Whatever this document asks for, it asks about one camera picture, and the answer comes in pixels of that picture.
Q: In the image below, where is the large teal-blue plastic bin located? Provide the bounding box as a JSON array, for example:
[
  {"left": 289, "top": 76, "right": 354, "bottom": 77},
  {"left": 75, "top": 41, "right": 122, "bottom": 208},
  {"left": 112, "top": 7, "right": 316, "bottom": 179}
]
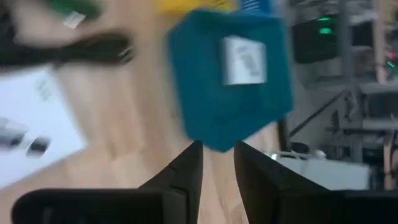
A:
[{"left": 167, "top": 8, "right": 295, "bottom": 154}]

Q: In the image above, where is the green cable bundle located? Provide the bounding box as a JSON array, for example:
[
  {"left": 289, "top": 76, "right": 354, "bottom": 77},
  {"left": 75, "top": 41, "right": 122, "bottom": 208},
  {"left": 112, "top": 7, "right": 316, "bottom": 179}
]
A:
[{"left": 43, "top": 0, "right": 103, "bottom": 29}]

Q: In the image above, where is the white and green cardboard box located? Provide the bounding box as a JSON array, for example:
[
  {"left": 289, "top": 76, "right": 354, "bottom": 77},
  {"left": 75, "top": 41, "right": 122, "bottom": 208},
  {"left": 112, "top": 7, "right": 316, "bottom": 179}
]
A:
[{"left": 0, "top": 66, "right": 90, "bottom": 190}]

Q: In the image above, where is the small yellow plastic bin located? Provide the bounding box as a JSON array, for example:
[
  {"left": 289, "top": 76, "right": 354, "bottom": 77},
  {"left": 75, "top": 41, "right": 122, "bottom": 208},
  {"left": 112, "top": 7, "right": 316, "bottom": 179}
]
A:
[{"left": 154, "top": 0, "right": 239, "bottom": 16}]

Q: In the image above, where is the black cable bundle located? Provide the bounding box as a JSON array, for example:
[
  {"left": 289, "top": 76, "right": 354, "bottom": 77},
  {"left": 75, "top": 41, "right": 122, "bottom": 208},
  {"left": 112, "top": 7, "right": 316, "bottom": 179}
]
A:
[{"left": 0, "top": 32, "right": 136, "bottom": 68}]

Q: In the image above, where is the black device with green lights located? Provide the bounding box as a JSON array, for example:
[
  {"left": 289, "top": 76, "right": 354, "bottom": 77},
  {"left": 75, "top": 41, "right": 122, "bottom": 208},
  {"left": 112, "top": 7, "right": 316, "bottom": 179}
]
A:
[{"left": 291, "top": 14, "right": 340, "bottom": 65}]

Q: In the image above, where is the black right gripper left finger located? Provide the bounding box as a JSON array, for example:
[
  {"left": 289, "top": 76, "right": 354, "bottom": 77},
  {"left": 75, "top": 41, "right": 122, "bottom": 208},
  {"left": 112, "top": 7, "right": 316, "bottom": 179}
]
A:
[{"left": 138, "top": 139, "right": 205, "bottom": 224}]

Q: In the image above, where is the small blue perforated bin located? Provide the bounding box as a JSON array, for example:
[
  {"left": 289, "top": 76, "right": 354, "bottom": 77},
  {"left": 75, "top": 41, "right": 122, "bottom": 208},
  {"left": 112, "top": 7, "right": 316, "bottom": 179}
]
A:
[{"left": 238, "top": 0, "right": 282, "bottom": 16}]

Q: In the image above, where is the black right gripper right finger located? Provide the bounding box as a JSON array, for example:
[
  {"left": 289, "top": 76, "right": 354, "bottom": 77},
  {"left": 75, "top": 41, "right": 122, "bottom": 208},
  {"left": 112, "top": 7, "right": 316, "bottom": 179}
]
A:
[{"left": 233, "top": 139, "right": 331, "bottom": 224}]

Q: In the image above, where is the white background furniture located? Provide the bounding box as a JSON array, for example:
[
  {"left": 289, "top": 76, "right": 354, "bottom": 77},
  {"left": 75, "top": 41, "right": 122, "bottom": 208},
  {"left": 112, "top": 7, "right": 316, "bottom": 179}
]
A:
[{"left": 272, "top": 149, "right": 373, "bottom": 191}]

